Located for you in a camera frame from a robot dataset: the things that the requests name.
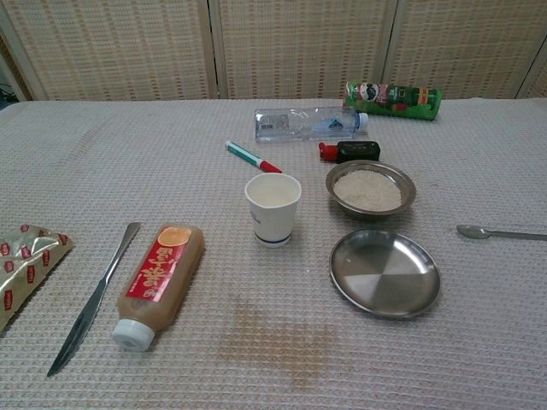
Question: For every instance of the steel spoon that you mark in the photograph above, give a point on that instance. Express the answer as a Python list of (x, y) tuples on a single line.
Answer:
[(470, 231)]

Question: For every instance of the white paper cup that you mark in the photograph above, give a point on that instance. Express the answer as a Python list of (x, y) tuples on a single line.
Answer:
[(271, 222)]

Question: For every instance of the steel bowl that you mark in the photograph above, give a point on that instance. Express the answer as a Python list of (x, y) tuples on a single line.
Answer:
[(337, 177)]

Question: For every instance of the flat steel plate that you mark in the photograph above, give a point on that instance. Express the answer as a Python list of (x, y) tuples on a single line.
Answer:
[(384, 273)]

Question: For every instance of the teal and red pen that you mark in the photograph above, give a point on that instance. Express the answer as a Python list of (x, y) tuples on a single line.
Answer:
[(248, 154)]

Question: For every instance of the clear plastic water bottle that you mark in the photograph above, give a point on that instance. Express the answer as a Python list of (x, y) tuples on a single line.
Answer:
[(295, 124)]

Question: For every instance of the beige woven tablecloth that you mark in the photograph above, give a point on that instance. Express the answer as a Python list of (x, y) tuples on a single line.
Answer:
[(171, 171)]

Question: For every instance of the brown red-labelled sauce bottle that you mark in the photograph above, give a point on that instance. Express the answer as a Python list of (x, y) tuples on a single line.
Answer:
[(162, 277)]

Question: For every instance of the green Pringles can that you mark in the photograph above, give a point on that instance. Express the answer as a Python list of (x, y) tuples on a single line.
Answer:
[(397, 102)]

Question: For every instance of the bamboo folding screen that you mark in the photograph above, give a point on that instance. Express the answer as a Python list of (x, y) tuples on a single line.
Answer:
[(299, 42)]

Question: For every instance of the steel table knife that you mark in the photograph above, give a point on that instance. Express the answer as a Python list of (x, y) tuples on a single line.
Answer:
[(85, 312)]

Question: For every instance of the red patterned snack packet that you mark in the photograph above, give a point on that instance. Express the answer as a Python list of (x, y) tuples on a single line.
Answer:
[(25, 265)]

